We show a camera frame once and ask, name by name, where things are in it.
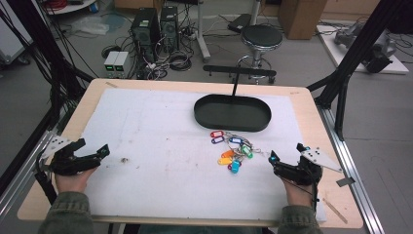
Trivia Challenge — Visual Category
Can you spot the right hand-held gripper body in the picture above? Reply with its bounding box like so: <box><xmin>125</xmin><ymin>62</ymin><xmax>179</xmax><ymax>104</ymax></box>
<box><xmin>273</xmin><ymin>147</ymin><xmax>344</xmax><ymax>187</ymax></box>

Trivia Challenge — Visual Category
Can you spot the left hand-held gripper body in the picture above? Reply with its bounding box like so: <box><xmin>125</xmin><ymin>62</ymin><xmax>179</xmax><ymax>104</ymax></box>
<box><xmin>41</xmin><ymin>135</ymin><xmax>102</xmax><ymax>176</ymax></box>

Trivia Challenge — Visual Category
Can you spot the person's left hand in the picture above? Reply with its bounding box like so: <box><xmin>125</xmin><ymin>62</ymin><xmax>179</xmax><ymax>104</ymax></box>
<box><xmin>54</xmin><ymin>167</ymin><xmax>97</xmax><ymax>195</ymax></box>

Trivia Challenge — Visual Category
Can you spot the person's right hand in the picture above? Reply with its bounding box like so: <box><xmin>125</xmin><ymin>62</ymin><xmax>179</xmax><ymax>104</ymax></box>
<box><xmin>282</xmin><ymin>177</ymin><xmax>316</xmax><ymax>208</ymax></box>

